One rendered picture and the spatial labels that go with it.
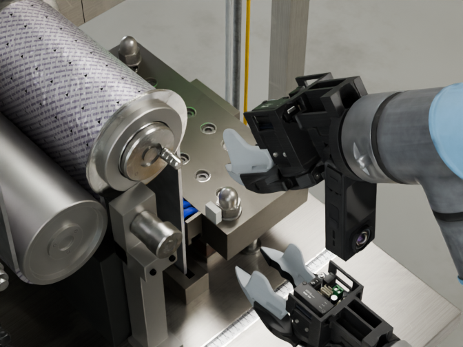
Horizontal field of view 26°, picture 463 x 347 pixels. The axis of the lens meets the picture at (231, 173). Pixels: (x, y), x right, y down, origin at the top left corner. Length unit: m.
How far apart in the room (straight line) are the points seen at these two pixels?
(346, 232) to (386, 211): 1.83
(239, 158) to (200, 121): 0.53
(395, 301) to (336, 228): 0.57
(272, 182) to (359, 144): 0.14
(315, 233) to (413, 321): 0.20
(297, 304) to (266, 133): 0.31
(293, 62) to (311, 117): 1.42
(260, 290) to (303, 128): 0.36
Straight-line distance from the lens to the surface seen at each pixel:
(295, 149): 0.87
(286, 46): 2.24
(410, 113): 0.76
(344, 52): 3.16
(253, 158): 0.95
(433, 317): 1.46
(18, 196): 1.16
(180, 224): 1.34
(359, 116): 0.81
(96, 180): 1.15
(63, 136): 1.17
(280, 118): 0.87
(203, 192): 1.40
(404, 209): 2.74
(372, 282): 1.48
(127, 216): 1.16
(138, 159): 1.14
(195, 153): 1.45
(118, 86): 1.14
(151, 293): 1.29
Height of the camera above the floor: 2.10
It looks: 49 degrees down
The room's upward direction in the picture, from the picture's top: straight up
